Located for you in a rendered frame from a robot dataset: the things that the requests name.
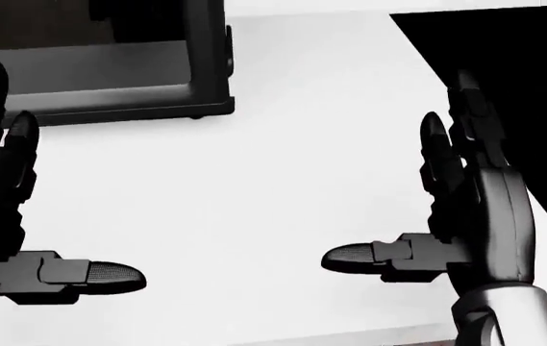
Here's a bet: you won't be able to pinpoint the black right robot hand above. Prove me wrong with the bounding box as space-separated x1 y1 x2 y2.
320 68 537 300

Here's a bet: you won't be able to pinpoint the black flat panel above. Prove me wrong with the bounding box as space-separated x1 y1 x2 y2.
388 4 547 231

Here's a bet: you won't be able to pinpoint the black toaster oven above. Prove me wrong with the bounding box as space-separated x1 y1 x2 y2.
0 0 236 127

